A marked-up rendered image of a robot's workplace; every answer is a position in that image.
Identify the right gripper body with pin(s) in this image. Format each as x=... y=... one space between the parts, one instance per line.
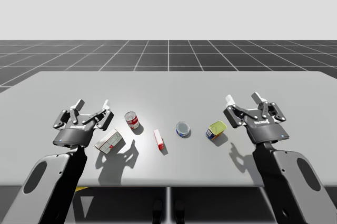
x=266 y=130

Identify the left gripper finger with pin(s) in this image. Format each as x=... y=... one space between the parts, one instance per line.
x=64 y=117
x=101 y=118

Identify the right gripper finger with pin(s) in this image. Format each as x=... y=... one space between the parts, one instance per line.
x=234 y=114
x=271 y=111

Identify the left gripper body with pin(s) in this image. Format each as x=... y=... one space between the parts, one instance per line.
x=71 y=134

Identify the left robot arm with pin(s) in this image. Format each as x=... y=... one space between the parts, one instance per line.
x=44 y=182

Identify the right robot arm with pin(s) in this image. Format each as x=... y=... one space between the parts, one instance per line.
x=295 y=182

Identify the green and blue rectangular can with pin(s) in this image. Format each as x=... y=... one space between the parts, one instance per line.
x=216 y=130

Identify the red and white can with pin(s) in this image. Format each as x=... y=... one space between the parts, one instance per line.
x=132 y=120

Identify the blue flat can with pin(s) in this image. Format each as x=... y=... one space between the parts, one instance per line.
x=183 y=129

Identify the red and white carton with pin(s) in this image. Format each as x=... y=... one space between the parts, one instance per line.
x=110 y=141

